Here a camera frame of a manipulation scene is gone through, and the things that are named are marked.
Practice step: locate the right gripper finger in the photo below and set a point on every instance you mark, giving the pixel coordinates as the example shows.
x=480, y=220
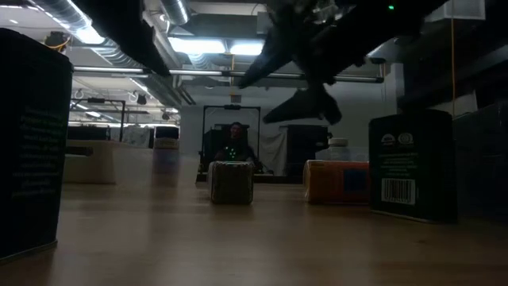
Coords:
x=313, y=105
x=270, y=59

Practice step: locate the Everything Bagel seasoning jar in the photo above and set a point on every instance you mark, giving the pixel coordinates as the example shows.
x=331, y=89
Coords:
x=338, y=151

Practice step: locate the orange spice jar black lid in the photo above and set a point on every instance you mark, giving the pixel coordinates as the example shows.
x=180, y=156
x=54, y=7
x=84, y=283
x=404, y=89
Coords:
x=333, y=182

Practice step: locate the white-lid glass spice jar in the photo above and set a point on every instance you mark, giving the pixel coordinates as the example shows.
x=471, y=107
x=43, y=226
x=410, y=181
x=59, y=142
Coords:
x=232, y=182

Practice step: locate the green spice tin with barcode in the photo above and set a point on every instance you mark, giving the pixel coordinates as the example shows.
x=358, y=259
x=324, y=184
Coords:
x=412, y=167

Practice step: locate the large dark spice tin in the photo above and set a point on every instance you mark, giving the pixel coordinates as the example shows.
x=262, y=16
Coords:
x=35, y=159

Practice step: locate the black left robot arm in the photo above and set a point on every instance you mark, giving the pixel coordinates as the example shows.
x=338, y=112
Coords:
x=119, y=24

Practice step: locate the ceiling light panel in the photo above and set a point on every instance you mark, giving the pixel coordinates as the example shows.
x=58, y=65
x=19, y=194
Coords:
x=196, y=45
x=246, y=48

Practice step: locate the grey ceiling vent box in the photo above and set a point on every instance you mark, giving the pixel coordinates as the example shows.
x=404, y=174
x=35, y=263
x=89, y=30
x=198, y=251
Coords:
x=262, y=24

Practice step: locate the black background cabinet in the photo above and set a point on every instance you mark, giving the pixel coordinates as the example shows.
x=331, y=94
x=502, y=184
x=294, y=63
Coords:
x=305, y=147

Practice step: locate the white background cloth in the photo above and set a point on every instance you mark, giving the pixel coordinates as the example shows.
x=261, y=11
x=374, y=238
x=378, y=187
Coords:
x=274, y=153

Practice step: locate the dark background table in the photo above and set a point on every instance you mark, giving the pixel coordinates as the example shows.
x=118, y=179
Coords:
x=278, y=178

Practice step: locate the person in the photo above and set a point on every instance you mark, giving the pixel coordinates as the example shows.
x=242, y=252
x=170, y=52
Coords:
x=236, y=147

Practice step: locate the black hanging device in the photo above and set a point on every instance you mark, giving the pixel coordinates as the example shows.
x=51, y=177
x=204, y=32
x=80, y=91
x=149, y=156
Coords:
x=141, y=99

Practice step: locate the dark storage bin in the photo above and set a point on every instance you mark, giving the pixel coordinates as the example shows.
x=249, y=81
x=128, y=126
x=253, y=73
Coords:
x=482, y=167

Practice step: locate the black background monitor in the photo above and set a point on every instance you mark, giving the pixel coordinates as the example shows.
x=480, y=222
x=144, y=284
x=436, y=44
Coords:
x=89, y=133

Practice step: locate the small wall box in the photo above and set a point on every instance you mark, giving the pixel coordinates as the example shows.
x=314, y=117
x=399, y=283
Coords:
x=236, y=99

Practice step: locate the black background station frame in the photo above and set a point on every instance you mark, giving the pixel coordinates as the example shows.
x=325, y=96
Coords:
x=232, y=107

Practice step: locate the aluminium frame bar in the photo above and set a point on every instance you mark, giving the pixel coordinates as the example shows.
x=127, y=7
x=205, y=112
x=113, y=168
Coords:
x=198, y=72

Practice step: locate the round silver ceiling duct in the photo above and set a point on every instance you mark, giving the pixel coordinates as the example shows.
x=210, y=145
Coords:
x=174, y=11

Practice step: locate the black background rig frame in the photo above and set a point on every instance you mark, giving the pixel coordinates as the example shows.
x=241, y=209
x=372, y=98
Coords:
x=97, y=100

